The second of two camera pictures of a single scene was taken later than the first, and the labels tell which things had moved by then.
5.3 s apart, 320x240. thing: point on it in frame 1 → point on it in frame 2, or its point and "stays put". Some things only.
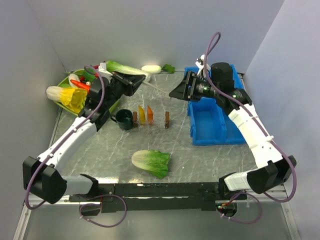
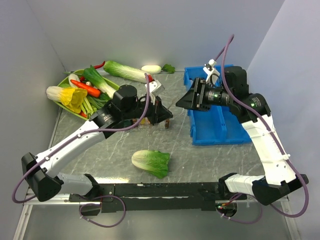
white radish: (152, 69) stays put
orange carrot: (81, 84) stays put
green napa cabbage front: (153, 161) stays put
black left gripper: (132, 81) → (159, 113)
